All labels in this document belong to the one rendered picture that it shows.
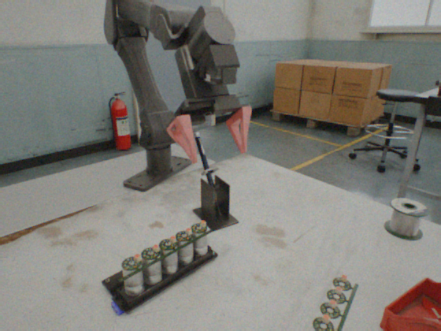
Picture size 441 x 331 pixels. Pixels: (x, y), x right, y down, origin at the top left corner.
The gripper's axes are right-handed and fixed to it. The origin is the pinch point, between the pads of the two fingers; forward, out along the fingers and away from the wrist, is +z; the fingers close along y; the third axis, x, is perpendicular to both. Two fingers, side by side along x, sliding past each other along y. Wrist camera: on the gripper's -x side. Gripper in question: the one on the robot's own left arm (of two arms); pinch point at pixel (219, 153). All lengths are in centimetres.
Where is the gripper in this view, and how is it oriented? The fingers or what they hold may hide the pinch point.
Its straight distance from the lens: 53.7
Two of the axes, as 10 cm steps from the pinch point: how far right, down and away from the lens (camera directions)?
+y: 8.7, -1.9, 4.5
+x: -4.0, 2.5, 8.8
